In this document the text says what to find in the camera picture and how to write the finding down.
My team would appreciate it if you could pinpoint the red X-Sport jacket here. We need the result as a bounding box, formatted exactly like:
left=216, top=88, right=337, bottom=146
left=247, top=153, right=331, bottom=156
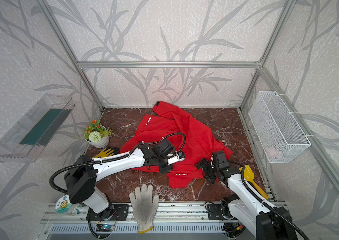
left=120, top=101, right=233, bottom=189

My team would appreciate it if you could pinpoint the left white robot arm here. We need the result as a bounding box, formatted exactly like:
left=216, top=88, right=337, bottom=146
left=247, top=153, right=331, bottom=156
left=49, top=133, right=186, bottom=214

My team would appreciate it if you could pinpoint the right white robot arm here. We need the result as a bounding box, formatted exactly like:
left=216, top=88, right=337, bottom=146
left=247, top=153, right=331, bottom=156
left=195, top=151, right=309, bottom=240

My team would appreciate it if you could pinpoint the yellow plastic scoop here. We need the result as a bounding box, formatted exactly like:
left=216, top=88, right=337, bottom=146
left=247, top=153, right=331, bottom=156
left=239, top=165, right=269, bottom=200

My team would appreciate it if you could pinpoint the yellow black rubber glove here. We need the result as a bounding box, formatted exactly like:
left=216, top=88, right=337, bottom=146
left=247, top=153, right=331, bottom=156
left=94, top=147, right=120, bottom=158

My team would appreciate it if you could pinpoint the white knit work glove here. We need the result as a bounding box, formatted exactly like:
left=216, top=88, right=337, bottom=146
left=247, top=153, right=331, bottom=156
left=129, top=184, right=159, bottom=234

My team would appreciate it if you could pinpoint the pink object in basket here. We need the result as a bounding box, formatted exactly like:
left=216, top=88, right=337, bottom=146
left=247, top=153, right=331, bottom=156
left=266, top=147, right=282, bottom=161

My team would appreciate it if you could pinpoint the potted artificial flower plant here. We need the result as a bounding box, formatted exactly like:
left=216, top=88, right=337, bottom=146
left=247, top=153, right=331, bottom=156
left=83, top=120, right=113, bottom=149

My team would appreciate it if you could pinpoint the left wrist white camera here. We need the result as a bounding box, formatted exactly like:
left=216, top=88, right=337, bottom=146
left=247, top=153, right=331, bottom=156
left=167, top=152, right=185, bottom=165

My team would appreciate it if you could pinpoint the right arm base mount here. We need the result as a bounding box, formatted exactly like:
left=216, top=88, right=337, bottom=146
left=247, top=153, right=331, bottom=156
left=204, top=194, right=239, bottom=221

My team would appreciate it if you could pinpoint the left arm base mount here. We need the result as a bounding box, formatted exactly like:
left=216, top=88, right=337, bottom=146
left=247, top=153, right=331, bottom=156
left=86, top=204, right=129, bottom=222

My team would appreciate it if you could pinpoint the white wire mesh basket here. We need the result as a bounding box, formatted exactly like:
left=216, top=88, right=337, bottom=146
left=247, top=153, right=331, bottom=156
left=249, top=91, right=311, bottom=164

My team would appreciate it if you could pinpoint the aluminium cage frame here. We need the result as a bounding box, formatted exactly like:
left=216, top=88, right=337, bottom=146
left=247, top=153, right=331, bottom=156
left=31, top=1, right=339, bottom=240

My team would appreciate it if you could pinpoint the clear plastic wall tray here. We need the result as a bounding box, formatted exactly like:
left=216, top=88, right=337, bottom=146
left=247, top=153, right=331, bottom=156
left=0, top=94, right=75, bottom=163

